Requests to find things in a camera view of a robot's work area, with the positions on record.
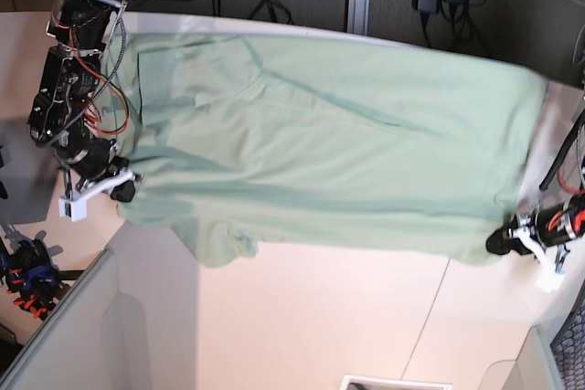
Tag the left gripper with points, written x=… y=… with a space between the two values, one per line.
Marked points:
x=549 y=227

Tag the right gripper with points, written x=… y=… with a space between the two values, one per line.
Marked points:
x=95 y=158

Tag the grey partition panel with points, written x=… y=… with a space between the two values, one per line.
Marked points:
x=126 y=324

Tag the light green polo T-shirt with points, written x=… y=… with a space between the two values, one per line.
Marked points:
x=242 y=140

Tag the white tray at bottom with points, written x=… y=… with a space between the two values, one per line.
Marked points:
x=375 y=383

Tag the blue orange clamp pile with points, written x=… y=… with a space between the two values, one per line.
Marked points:
x=28 y=273

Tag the grey patterned chair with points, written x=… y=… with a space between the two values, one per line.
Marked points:
x=568 y=346

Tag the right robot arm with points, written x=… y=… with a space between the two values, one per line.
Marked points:
x=63 y=117

